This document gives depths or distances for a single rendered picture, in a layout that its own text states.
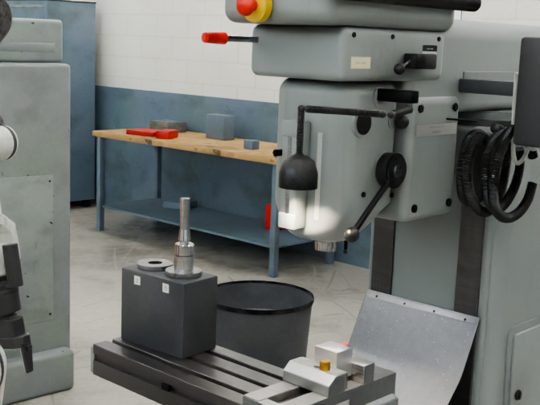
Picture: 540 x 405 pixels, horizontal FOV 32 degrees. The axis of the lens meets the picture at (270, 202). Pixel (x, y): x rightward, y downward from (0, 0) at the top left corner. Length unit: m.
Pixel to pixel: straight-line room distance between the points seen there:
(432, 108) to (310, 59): 0.33
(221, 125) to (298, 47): 5.92
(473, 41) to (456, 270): 0.52
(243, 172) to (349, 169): 6.21
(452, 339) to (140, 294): 0.76
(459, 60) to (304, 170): 0.52
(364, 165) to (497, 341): 0.60
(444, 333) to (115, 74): 7.34
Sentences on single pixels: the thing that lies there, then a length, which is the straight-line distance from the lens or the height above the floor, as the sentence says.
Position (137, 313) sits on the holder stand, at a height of 1.02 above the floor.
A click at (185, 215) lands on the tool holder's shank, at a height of 1.28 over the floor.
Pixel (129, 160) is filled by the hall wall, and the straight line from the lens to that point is 9.12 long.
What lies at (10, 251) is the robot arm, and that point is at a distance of 2.12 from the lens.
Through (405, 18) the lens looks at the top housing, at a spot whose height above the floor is 1.75.
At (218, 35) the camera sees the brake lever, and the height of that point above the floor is 1.70.
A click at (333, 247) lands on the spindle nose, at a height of 1.29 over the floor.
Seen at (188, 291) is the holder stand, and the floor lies 1.11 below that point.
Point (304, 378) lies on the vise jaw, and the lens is 1.90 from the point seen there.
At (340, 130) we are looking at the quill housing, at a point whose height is 1.54.
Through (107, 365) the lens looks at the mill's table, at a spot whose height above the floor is 0.90.
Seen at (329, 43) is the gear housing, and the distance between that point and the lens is 1.72.
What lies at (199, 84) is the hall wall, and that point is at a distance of 8.33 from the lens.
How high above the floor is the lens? 1.70
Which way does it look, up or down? 10 degrees down
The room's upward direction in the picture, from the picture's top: 2 degrees clockwise
